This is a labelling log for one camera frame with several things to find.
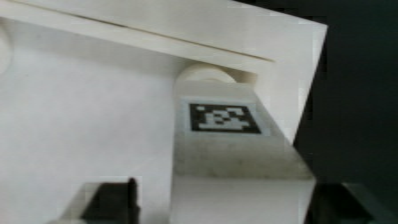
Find white square table top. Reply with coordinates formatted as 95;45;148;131
0;19;185;224

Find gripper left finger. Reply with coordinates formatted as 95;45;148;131
50;178;141;224

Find white table leg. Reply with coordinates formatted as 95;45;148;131
171;64;317;224

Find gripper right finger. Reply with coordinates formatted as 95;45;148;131
304;182;398;224

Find white right fence wall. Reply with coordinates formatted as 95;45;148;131
0;0;327;137

